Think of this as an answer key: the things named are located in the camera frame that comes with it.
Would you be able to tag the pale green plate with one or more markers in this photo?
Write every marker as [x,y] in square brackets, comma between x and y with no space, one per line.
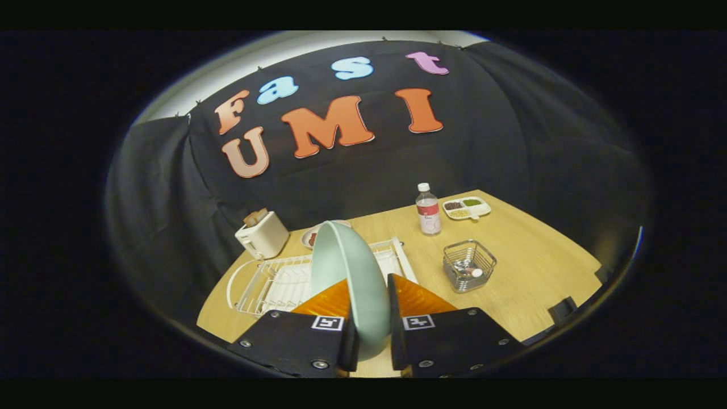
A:
[363,284]

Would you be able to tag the clear plastic bottle red label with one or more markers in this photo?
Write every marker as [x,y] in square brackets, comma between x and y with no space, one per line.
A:
[429,213]

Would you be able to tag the black backdrop cloth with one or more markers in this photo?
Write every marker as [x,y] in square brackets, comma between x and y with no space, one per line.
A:
[539,142]

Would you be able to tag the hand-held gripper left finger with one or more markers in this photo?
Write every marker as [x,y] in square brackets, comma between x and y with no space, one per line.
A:
[347,349]

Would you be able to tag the black table clamp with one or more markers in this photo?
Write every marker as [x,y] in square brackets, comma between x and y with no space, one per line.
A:
[562,310]

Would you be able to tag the white plate with red food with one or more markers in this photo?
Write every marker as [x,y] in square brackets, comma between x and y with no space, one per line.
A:
[306,237]

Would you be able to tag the brown toast slice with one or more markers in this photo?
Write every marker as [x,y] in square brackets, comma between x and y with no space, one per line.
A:
[262,213]
[251,218]

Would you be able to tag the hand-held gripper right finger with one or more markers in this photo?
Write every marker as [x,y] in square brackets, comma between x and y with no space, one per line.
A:
[396,341]

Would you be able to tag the white divided condiment tray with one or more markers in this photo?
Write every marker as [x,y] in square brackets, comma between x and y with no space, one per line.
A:
[480,210]

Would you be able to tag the white-tipped metal spoon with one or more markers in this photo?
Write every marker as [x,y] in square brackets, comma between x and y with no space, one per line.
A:
[477,273]

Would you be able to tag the white toaster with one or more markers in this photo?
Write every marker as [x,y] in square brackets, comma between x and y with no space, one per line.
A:
[264,238]

